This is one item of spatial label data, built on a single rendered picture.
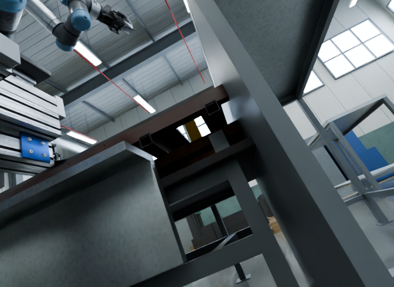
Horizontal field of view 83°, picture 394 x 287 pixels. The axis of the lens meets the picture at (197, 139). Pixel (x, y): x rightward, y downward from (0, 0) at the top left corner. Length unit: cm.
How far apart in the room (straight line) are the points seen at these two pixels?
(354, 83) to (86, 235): 1069
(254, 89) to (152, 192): 50
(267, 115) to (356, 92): 1039
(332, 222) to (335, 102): 1005
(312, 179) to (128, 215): 61
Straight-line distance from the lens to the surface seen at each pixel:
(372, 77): 1131
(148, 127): 92
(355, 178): 182
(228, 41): 57
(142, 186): 82
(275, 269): 83
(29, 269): 110
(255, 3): 105
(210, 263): 86
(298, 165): 44
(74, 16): 114
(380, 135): 1042
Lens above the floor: 35
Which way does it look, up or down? 22 degrees up
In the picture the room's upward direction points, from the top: 24 degrees counter-clockwise
